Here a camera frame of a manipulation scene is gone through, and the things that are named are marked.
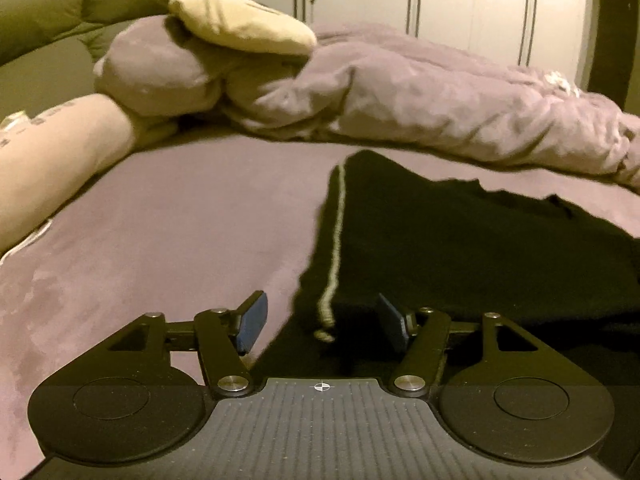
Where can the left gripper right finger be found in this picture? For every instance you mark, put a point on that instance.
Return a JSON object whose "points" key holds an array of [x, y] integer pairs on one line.
{"points": [[403, 320]]}

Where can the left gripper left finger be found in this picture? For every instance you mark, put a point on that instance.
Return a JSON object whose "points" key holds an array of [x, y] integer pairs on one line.
{"points": [[247, 321]]}

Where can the black knit sweater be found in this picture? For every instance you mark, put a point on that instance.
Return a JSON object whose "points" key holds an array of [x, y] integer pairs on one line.
{"points": [[391, 239]]}

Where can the purple bed sheet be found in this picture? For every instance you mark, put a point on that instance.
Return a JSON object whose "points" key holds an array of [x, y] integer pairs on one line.
{"points": [[198, 222]]}

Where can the purple crumpled duvet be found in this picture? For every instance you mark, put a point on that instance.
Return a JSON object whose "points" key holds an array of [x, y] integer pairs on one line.
{"points": [[367, 82]]}

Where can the pink bolster pillow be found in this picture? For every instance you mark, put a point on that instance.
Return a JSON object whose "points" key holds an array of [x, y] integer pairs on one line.
{"points": [[46, 160]]}

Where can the purple pillow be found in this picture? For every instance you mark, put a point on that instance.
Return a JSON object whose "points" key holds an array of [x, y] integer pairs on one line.
{"points": [[156, 67]]}

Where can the cream plush pillow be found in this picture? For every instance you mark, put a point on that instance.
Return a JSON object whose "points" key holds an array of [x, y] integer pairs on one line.
{"points": [[244, 25]]}

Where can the white wardrobe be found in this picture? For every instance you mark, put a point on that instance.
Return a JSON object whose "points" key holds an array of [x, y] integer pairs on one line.
{"points": [[549, 34]]}

